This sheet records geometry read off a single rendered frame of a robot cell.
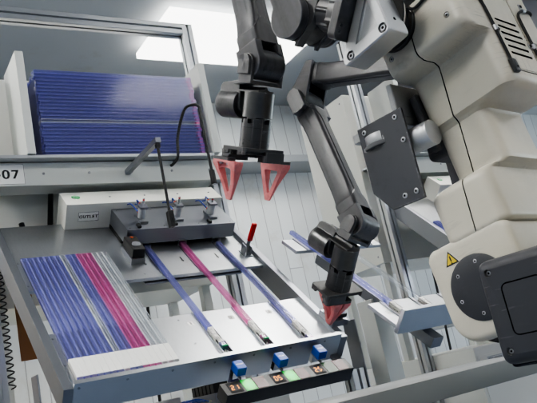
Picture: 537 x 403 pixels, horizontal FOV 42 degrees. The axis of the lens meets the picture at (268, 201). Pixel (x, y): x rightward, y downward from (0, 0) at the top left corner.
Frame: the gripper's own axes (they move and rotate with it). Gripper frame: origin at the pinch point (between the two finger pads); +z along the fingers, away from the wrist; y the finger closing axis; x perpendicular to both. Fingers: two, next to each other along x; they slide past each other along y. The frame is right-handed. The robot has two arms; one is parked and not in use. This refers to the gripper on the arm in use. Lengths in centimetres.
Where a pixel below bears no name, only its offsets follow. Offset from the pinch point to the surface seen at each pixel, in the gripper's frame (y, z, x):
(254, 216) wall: -205, 151, -347
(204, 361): 30.0, 6.8, -2.7
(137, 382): 44.9, 9.0, -2.7
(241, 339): 16.4, 8.7, -10.1
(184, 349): 31.0, 8.6, -10.2
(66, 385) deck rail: 59, 7, -4
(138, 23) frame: 6, -43, -120
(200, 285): -5, 32, -70
